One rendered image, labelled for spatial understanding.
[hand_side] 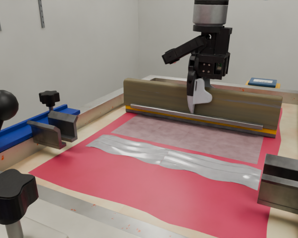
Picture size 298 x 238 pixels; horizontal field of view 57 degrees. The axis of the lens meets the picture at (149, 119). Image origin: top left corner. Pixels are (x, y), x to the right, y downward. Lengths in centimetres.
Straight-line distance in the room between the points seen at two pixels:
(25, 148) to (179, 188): 32
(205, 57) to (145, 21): 392
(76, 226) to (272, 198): 27
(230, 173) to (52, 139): 34
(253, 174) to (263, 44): 361
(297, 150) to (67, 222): 51
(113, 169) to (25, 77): 242
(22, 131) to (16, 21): 225
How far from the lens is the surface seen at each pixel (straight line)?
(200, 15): 65
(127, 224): 36
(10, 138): 60
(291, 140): 71
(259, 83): 115
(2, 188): 21
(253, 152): 63
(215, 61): 65
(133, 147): 59
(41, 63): 301
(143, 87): 75
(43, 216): 31
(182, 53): 68
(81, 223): 29
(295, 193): 42
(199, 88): 68
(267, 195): 43
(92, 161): 57
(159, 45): 448
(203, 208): 45
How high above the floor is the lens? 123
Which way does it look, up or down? 22 degrees down
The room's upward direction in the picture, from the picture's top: straight up
